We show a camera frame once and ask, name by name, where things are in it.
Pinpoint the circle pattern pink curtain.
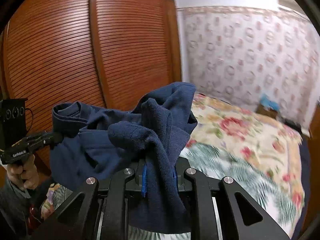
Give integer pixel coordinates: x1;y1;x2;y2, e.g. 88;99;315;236
181;7;319;128

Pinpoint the blue item behind bed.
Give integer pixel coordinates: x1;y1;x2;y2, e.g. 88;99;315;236
256;94;280;119

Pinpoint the navy blue shirt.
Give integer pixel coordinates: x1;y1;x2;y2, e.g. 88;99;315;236
50;82;197;234

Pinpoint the navy bed sheet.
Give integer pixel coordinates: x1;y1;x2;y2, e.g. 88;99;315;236
291;136;311;239

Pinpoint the floral beige blanket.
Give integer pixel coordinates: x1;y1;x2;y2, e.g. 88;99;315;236
186;93;307;233

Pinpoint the palm leaf print bedspread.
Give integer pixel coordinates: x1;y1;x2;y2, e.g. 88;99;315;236
42;142;304;240

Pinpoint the wooden louvered wardrobe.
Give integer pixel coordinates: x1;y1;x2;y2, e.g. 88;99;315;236
1;0;182;133

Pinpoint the person's left hand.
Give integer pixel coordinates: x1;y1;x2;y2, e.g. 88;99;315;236
7;155;40;191

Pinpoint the grey trousers leg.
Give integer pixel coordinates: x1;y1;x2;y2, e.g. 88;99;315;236
0;177;54;240

